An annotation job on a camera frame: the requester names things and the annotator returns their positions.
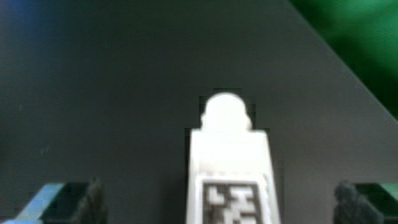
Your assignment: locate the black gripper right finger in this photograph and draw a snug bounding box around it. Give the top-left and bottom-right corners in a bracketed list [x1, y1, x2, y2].
[332, 181, 398, 224]

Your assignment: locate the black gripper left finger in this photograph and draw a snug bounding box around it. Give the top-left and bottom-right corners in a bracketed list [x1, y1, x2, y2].
[10, 179, 106, 224]

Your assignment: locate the white table leg with tag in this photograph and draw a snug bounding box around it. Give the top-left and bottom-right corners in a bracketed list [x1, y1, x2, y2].
[184, 92, 282, 224]

